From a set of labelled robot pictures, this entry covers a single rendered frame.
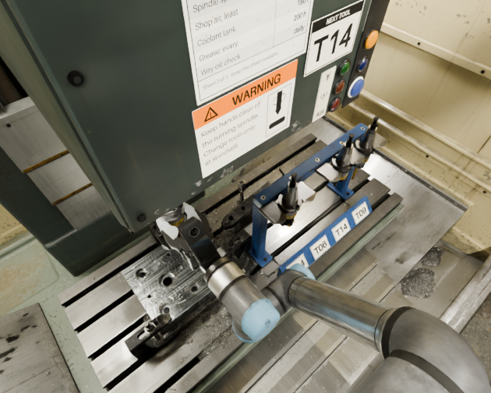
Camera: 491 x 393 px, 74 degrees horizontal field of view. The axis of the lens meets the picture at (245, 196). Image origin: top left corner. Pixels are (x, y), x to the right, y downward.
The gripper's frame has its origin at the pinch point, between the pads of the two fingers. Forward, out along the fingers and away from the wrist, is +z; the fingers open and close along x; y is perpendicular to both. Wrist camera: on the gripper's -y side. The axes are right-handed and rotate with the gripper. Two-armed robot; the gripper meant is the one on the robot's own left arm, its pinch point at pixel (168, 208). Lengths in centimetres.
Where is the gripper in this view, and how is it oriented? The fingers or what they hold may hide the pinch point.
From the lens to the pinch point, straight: 79.9
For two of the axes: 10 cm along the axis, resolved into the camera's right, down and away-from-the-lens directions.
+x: 7.6, -5.2, 3.9
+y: 0.0, 6.0, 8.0
